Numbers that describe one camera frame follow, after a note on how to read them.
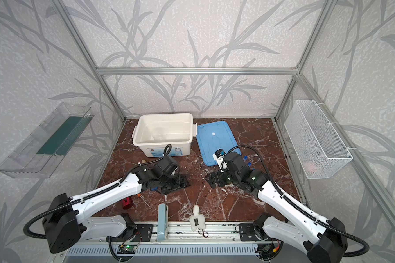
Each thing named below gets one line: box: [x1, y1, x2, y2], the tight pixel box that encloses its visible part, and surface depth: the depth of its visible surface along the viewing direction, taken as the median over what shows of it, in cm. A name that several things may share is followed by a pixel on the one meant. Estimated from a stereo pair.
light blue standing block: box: [157, 203, 169, 242], surface depth 74 cm
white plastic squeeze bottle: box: [189, 204, 207, 232], surface depth 76 cm
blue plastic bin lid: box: [195, 120, 242, 167], surface depth 110 cm
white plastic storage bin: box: [131, 112, 197, 158], surface depth 101 cm
